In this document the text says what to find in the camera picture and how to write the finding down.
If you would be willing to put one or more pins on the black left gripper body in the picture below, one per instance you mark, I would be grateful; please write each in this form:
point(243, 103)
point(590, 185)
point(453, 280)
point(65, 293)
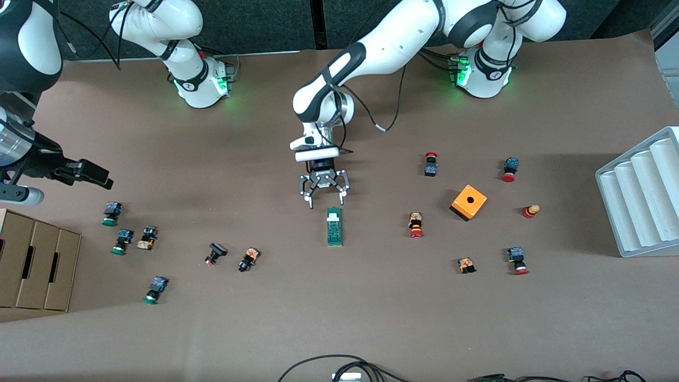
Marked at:
point(323, 179)

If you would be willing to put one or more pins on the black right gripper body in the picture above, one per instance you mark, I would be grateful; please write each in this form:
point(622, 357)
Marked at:
point(38, 158)

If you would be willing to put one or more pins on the green load switch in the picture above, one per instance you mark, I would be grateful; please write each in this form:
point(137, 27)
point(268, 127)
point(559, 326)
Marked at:
point(334, 231)

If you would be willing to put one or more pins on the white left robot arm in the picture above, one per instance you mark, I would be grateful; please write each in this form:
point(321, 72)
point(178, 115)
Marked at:
point(382, 48)

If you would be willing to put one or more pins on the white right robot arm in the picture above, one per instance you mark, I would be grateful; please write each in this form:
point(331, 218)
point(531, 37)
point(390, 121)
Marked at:
point(185, 69)

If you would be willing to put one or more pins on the green mushroom button blue block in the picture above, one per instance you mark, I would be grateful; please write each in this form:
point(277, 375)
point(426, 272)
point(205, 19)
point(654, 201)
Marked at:
point(155, 289)
point(112, 212)
point(123, 241)

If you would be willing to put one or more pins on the red emergency stop orange block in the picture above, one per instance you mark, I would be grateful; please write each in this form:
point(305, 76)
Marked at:
point(416, 225)

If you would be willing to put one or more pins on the black push button orange block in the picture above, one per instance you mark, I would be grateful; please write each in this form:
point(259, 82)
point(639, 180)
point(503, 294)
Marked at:
point(147, 237)

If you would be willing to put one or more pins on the red mushroom button blue block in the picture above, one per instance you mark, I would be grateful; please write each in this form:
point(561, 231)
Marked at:
point(431, 170)
point(510, 168)
point(517, 260)

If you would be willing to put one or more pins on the black square button red terminals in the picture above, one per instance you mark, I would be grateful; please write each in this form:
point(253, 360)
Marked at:
point(216, 252)

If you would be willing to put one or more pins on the orange contact block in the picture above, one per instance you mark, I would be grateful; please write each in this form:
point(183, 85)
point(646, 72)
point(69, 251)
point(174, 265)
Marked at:
point(467, 265)

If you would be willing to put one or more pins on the red yellow button head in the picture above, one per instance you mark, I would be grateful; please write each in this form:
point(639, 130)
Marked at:
point(530, 211)

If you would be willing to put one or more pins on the white power adapter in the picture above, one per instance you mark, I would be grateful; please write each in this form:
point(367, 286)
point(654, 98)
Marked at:
point(346, 377)

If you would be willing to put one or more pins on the white ribbed sorting tray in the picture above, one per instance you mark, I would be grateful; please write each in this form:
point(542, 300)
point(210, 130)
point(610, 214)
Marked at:
point(639, 196)

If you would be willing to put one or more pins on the grey cabinet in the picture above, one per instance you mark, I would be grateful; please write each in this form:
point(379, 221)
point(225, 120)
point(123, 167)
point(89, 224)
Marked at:
point(669, 58)

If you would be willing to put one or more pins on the black selector switch orange block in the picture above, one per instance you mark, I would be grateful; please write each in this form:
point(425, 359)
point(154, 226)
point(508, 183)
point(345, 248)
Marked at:
point(248, 259)

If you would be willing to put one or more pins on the orange button enclosure box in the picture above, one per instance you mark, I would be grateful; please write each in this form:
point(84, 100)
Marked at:
point(464, 204)

